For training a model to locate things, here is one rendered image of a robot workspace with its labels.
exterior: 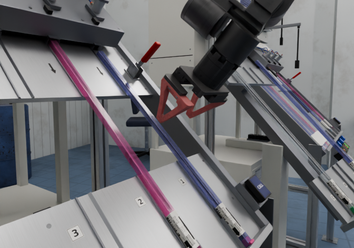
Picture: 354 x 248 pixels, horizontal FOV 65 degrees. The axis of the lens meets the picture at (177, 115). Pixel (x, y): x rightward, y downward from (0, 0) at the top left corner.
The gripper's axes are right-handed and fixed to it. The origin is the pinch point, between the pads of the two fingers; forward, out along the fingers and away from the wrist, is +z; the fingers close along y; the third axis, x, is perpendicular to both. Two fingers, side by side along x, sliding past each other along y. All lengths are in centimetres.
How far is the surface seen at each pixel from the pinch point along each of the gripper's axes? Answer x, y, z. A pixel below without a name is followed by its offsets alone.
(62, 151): -26, -8, 45
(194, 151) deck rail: 5.1, -8.6, 7.4
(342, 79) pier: -10, -340, -14
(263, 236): 25.8, -3.8, 4.2
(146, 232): 14.2, 15.9, 6.5
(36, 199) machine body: -22, -4, 64
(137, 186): 7.8, 12.5, 6.4
